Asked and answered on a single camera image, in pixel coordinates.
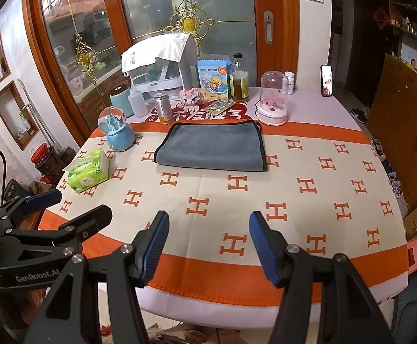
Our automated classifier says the purple and grey towel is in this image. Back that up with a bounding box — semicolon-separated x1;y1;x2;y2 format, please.
154;120;267;172

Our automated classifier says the green tissue pack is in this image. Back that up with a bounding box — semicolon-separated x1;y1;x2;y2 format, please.
63;148;110;194

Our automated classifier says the red bucket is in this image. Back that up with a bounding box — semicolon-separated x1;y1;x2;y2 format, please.
30;143;50;165

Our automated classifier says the blue snow globe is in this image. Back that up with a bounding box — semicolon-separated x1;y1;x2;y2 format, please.
98;106;135;152

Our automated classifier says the orange H pattern blanket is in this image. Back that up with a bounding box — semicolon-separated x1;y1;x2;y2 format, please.
40;123;408;308

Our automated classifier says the teal cylinder container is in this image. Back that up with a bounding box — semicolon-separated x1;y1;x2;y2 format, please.
110;84;134;117

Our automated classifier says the translucent plastic squeeze bottle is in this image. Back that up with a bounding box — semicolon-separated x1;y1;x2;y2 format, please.
128;86;148;118

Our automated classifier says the silver orange can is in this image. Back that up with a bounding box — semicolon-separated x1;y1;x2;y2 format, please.
153;92;173;124

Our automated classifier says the pink toy figure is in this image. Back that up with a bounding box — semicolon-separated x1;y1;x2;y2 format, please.
177;88;203;113

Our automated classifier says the pill blister pack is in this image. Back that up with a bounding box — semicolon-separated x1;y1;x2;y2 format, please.
204;99;235;116

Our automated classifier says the white appliance with cover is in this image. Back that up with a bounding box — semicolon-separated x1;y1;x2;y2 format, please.
121;34;199;93

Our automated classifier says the blue duck carton box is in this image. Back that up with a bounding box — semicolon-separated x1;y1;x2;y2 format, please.
197;54;232;99

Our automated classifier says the brown liquid glass bottle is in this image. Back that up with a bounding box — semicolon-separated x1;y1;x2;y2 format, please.
229;53;250;103

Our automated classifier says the wooden cabinet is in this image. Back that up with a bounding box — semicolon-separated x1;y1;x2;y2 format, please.
367;54;417;209

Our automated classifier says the glass dome music box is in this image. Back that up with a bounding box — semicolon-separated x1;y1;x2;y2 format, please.
257;71;288;126

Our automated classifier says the white pill bottle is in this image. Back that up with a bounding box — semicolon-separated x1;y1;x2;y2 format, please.
285;71;295;95

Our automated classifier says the black smartphone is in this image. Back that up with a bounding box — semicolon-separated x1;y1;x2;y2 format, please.
320;64;333;97

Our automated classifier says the silver door handle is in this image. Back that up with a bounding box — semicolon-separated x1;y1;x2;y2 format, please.
264;10;274;44

